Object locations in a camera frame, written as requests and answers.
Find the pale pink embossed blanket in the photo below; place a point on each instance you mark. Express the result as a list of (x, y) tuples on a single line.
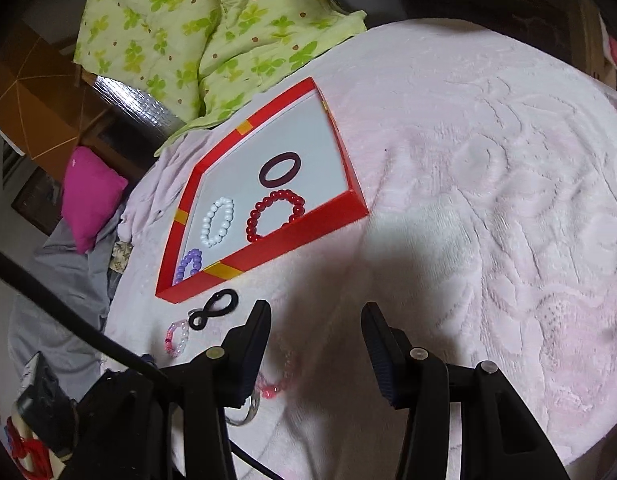
[(488, 185)]

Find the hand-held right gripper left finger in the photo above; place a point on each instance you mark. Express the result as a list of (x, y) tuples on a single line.
[(248, 360)]

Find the magenta pillow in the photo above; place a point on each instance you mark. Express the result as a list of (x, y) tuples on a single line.
[(88, 195)]

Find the orange cardboard box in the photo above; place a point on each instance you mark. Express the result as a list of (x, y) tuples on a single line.
[(33, 95)]

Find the silver foil insulation mat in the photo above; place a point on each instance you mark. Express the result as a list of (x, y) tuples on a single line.
[(138, 107)]

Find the red shallow tray box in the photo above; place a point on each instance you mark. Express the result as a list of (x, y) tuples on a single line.
[(313, 210)]

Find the dark wooden furniture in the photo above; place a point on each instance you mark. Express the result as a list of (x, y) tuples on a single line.
[(513, 15)]

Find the wooden side table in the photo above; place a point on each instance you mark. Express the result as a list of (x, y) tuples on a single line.
[(96, 130)]

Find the silver bangle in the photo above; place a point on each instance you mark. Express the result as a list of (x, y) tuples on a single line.
[(253, 412)]

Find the brown cardboard box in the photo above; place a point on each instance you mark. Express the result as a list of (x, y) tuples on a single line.
[(591, 35)]

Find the grey bed sheet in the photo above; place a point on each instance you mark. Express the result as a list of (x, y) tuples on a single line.
[(63, 280)]

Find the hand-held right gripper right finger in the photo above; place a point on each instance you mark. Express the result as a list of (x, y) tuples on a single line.
[(381, 355)]

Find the floral patterned cloth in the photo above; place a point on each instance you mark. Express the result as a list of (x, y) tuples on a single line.
[(119, 257)]

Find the green clover print quilt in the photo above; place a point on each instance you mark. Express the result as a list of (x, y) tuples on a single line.
[(153, 20)]

